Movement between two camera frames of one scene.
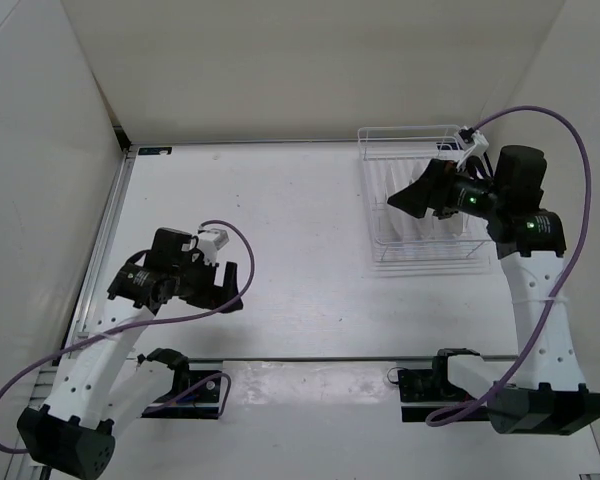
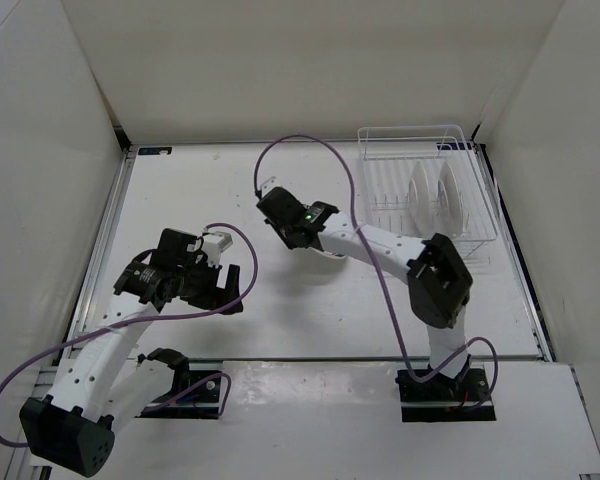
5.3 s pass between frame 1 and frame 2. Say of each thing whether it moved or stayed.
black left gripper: stayed
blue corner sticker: stayed
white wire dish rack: stayed
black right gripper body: moved
